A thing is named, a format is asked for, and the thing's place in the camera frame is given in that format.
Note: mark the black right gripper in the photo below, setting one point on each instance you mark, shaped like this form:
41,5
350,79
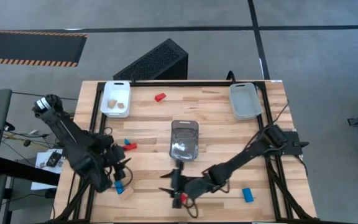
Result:
191,186

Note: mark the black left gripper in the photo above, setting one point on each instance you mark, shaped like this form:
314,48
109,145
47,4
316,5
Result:
112,158

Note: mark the blue rectangular block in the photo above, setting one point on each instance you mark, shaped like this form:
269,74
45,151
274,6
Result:
119,188
247,195

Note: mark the red cube block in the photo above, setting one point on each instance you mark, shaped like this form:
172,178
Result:
184,198

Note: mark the long red block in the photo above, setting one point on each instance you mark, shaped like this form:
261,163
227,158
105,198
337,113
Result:
131,146

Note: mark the small blue block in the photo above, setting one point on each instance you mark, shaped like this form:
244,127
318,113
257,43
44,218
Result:
126,142

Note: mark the natural wood block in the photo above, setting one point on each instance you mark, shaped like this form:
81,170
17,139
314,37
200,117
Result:
112,104
121,105
126,193

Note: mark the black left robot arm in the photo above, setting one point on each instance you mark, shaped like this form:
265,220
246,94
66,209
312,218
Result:
70,137

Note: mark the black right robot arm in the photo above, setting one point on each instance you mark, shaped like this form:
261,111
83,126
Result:
247,155

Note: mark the clear plastic bin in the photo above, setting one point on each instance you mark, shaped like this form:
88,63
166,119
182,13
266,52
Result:
183,149

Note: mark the black handheld controller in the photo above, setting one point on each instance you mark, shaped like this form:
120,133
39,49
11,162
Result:
53,159

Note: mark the white plastic bin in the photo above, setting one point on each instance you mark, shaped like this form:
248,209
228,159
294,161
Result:
115,93

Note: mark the small red block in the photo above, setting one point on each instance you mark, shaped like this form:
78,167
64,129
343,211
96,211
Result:
160,97

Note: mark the white paper sheet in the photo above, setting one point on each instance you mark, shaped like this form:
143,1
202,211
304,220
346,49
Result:
40,158

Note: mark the black desk beam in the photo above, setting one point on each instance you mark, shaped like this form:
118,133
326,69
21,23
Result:
26,171

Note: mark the black perforated computer case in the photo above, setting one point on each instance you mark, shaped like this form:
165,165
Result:
154,62

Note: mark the pale grey plastic bin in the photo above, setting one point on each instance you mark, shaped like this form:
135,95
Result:
244,102

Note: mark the black hazard striped floor mat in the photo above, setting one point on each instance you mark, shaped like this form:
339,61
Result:
26,46

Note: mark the black table frame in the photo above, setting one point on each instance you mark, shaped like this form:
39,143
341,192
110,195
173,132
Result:
182,84

